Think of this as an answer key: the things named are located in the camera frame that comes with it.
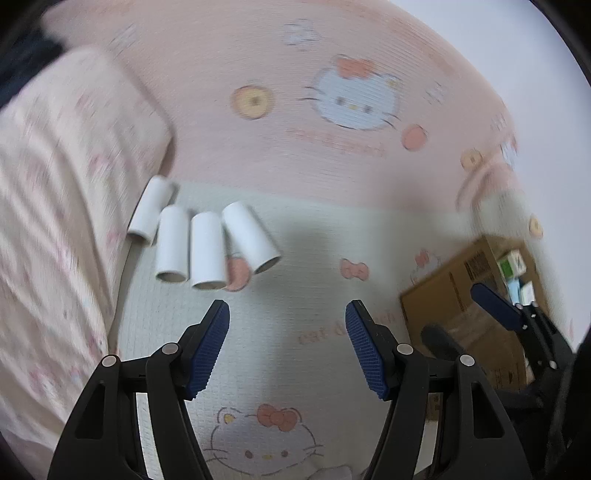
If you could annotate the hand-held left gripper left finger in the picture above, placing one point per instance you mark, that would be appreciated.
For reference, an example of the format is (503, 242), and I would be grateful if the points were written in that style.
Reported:
(210, 350)

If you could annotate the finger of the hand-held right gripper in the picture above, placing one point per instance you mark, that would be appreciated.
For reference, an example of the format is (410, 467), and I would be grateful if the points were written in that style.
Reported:
(496, 305)
(438, 341)

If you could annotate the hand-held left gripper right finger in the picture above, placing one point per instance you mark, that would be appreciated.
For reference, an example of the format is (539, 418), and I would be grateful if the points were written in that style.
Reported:
(367, 350)

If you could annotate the brown cardboard box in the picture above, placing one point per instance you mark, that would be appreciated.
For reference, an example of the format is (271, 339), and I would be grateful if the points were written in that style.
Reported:
(461, 295)

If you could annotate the white paper tube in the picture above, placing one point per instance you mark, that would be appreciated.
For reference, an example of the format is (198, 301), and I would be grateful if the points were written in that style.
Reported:
(207, 251)
(171, 244)
(152, 207)
(249, 235)

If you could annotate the light blue box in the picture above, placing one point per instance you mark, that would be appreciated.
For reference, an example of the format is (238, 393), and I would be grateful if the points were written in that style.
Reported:
(519, 290)

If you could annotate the white box with green side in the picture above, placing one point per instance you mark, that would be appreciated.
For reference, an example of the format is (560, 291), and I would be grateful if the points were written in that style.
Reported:
(510, 265)

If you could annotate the pink cream printed pillow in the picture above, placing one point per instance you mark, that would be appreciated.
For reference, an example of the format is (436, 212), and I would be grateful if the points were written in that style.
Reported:
(489, 184)

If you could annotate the pink cream cat-print mat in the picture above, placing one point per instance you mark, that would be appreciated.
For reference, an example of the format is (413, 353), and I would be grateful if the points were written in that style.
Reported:
(277, 161)

